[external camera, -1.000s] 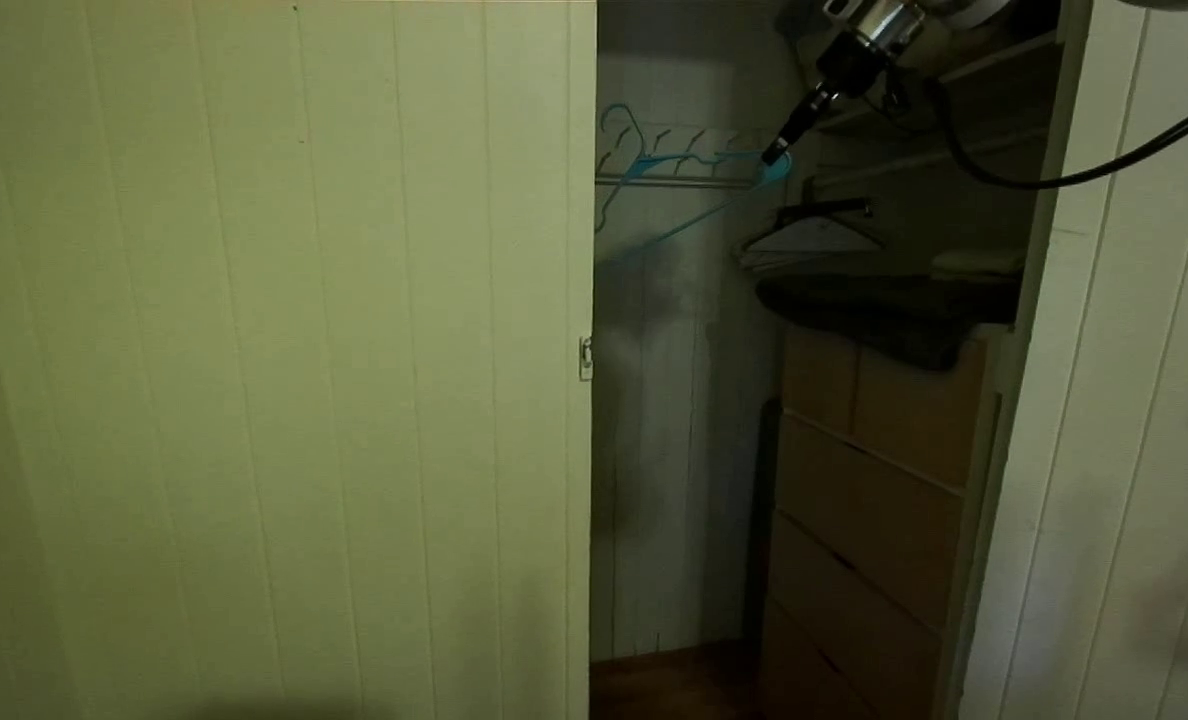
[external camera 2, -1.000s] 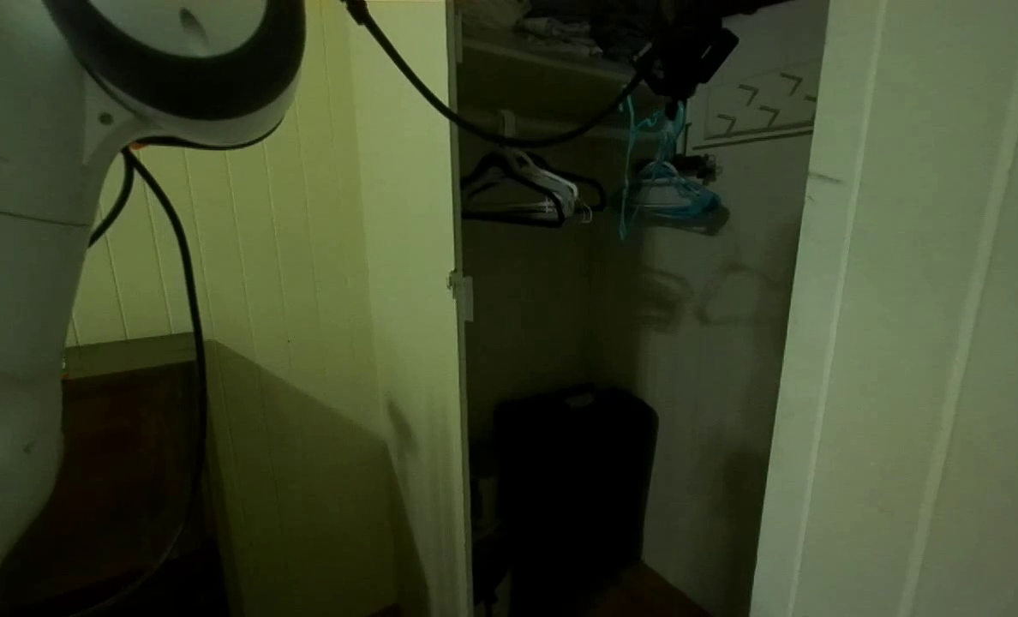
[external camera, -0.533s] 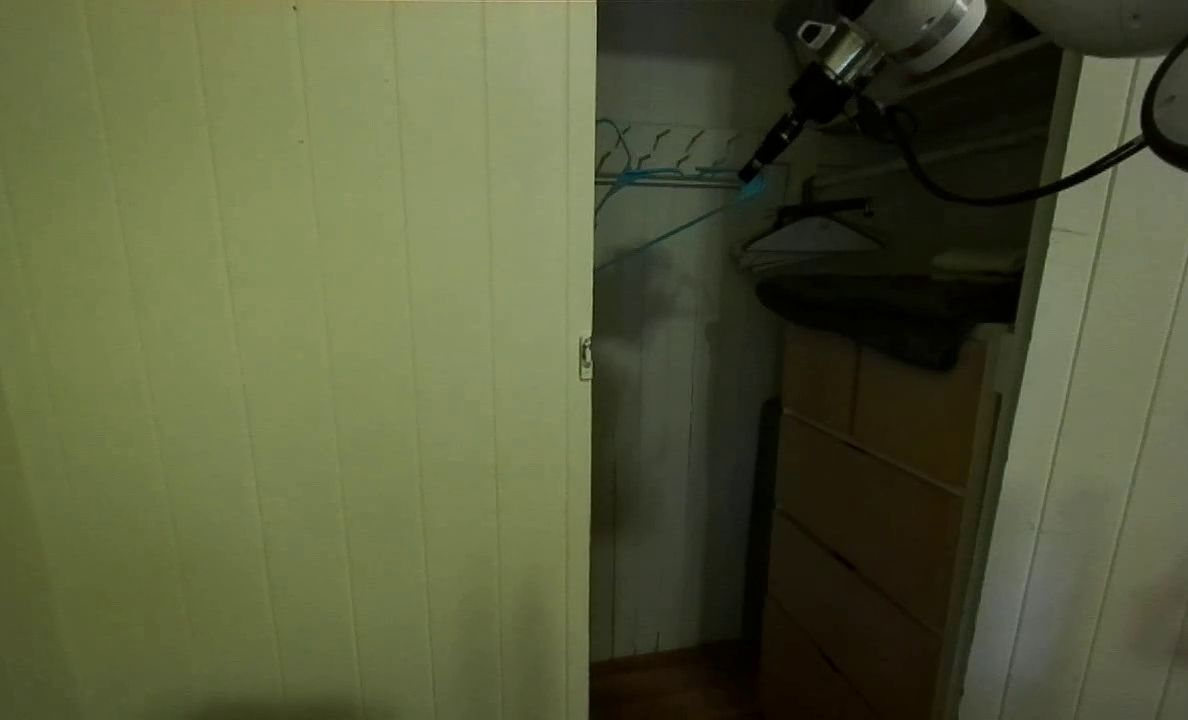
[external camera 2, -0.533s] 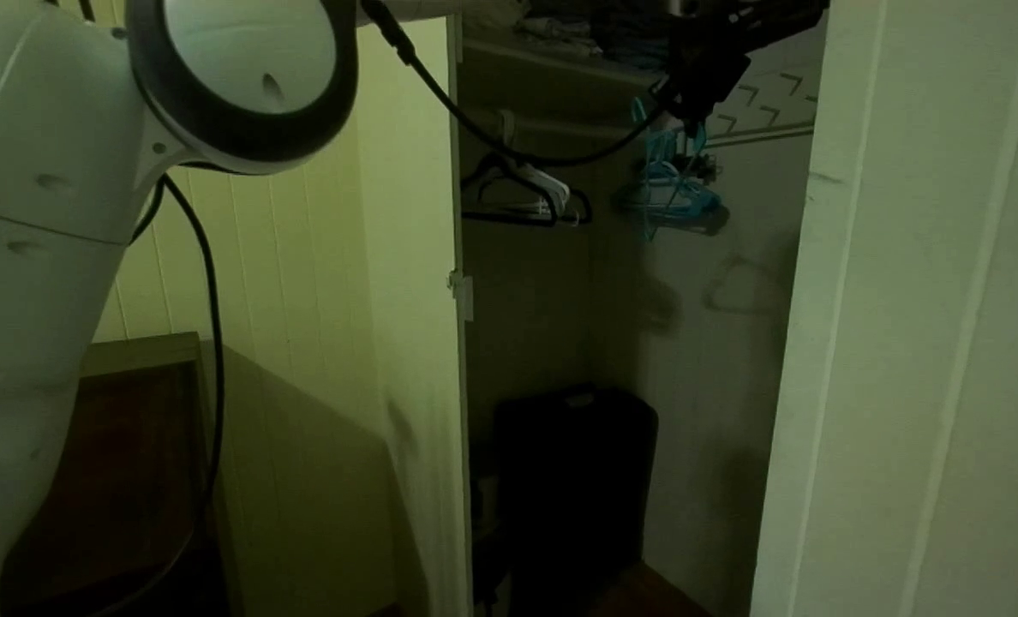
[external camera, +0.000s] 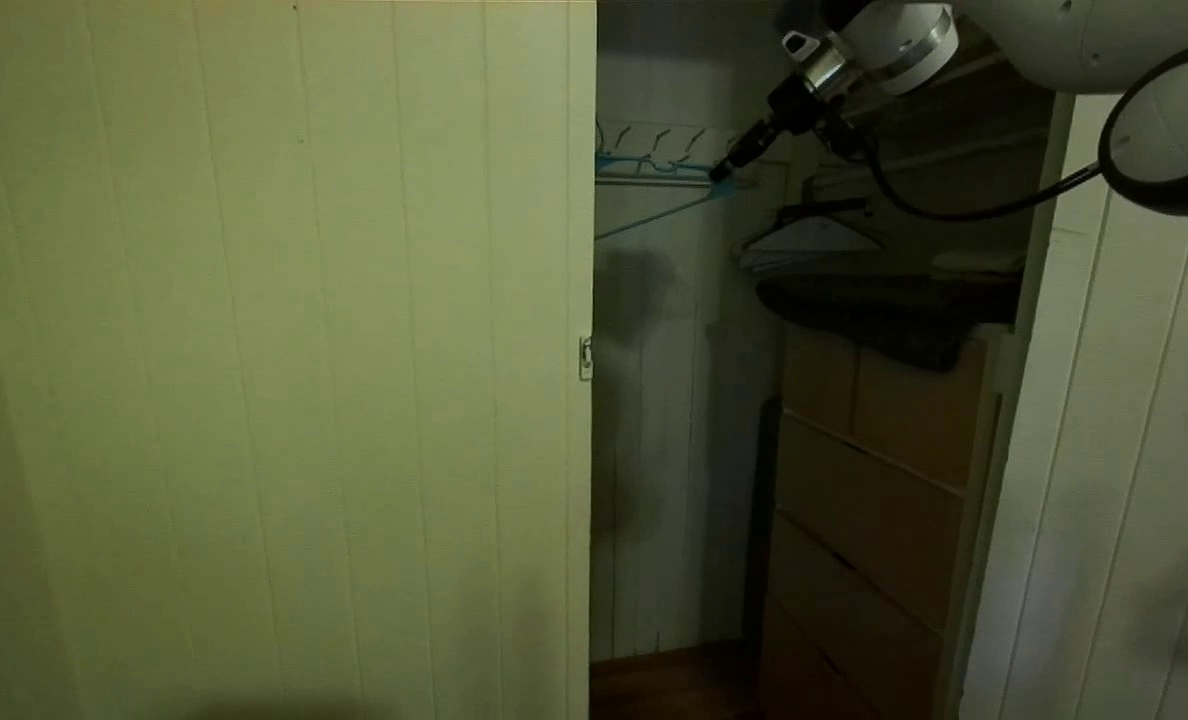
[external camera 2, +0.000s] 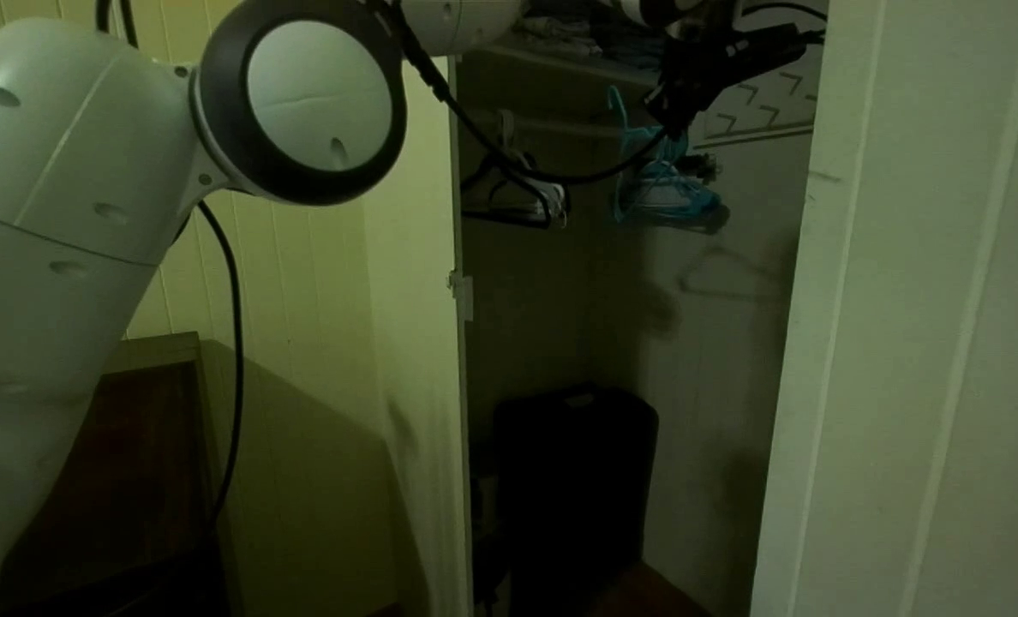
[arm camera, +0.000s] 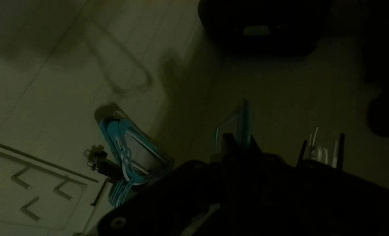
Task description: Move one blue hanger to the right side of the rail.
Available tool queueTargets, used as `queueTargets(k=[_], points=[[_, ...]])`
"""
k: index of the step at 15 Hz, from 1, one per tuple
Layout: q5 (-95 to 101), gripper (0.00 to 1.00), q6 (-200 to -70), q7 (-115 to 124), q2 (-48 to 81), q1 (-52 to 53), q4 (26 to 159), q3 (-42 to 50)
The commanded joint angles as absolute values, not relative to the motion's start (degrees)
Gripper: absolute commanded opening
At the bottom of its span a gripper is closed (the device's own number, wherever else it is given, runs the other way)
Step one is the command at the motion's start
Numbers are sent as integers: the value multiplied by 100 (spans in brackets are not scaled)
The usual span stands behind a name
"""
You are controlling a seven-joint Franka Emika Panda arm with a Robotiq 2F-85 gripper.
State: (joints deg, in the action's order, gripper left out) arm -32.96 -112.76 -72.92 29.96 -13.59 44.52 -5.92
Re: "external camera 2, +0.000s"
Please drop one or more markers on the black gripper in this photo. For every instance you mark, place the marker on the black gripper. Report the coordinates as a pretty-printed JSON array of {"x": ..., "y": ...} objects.
[{"x": 749, "y": 51}]

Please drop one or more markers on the blue plastic hanger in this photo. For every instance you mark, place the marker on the blue plastic hanger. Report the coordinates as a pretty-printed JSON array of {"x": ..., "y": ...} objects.
[
  {"x": 666, "y": 205},
  {"x": 626, "y": 129},
  {"x": 660, "y": 180}
]

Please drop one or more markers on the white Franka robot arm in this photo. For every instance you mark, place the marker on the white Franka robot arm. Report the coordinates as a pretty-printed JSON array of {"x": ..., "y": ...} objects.
[{"x": 62, "y": 205}]

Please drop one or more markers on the black hanger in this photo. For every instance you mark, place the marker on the black hanger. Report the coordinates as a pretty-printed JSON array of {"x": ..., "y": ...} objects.
[{"x": 553, "y": 205}]

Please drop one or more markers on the dark hanging garment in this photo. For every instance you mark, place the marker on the dark hanging garment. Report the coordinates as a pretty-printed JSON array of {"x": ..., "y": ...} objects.
[{"x": 512, "y": 221}]

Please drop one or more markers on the small metal door latch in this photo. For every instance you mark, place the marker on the small metal door latch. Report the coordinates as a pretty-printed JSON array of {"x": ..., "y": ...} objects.
[{"x": 461, "y": 297}]

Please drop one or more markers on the cream panelled closet door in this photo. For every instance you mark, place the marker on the cream panelled closet door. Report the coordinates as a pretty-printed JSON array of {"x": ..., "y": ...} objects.
[{"x": 415, "y": 397}]

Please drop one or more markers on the black bin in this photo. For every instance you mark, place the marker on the black bin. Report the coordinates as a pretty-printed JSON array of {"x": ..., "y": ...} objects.
[{"x": 577, "y": 491}]

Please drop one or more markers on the dark wooden table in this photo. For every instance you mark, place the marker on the dark wooden table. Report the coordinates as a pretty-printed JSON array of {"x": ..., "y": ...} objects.
[{"x": 130, "y": 481}]

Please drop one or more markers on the white closet rail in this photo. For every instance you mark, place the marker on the white closet rail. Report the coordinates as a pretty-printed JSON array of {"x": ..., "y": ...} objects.
[{"x": 577, "y": 124}]

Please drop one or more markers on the white closet door frame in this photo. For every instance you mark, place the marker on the white closet door frame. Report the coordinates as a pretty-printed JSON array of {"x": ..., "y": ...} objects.
[{"x": 930, "y": 342}]

